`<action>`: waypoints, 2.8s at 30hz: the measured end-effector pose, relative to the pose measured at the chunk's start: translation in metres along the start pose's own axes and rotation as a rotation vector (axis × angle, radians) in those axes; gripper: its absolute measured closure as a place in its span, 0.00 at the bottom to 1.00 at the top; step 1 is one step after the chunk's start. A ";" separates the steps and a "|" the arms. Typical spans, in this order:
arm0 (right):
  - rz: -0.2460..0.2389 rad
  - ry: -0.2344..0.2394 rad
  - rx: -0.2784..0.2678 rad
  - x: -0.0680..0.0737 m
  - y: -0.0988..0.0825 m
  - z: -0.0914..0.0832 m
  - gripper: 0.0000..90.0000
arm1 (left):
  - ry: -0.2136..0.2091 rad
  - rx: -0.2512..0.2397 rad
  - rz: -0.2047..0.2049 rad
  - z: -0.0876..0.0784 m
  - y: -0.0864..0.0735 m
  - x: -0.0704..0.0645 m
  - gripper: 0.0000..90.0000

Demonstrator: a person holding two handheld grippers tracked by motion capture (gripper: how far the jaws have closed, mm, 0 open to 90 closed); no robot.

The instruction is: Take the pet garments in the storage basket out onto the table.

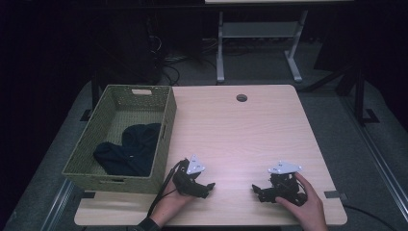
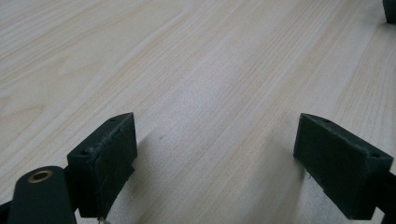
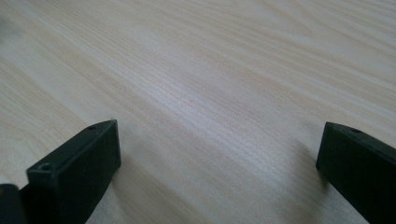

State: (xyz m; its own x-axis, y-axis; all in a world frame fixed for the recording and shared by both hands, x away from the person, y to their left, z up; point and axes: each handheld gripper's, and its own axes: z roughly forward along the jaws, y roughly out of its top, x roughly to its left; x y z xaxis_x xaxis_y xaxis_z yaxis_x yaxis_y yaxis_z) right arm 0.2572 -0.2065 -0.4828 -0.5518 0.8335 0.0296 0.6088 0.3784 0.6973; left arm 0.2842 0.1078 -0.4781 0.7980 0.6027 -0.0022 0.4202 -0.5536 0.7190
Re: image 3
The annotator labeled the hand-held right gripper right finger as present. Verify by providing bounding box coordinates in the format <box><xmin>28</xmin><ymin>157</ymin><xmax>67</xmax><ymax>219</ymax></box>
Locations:
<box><xmin>315</xmin><ymin>121</ymin><xmax>396</xmax><ymax>224</ymax></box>

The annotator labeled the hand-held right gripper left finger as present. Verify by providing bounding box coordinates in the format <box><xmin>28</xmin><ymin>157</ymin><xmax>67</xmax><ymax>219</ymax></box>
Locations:
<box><xmin>19</xmin><ymin>119</ymin><xmax>122</xmax><ymax>224</ymax></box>

